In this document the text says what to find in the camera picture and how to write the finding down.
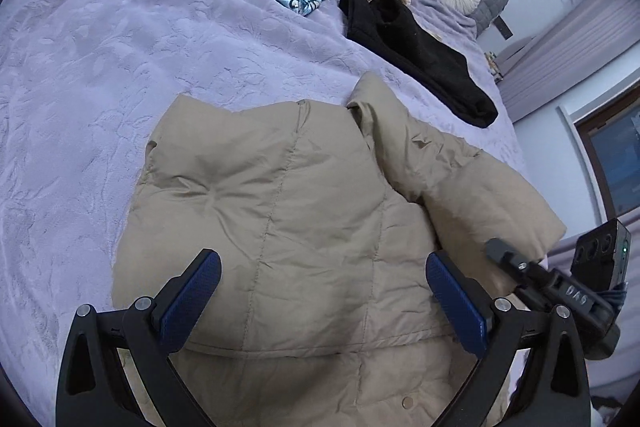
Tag dark framed window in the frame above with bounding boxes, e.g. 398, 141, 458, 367
571, 91, 640, 222

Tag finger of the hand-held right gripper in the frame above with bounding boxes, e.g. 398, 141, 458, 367
483, 237, 552, 297

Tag purple bed blanket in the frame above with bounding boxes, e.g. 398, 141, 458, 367
0, 0, 532, 427

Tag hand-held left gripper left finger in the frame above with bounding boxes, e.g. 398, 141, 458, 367
56, 248, 222, 427

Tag black garment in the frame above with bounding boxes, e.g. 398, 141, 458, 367
338, 0, 499, 130

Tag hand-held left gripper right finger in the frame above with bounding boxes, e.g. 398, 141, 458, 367
425, 249, 592, 427

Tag colourful small boxes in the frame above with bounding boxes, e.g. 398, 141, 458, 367
484, 51, 507, 84

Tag beige puffer jacket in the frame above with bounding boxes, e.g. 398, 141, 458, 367
111, 71, 568, 427

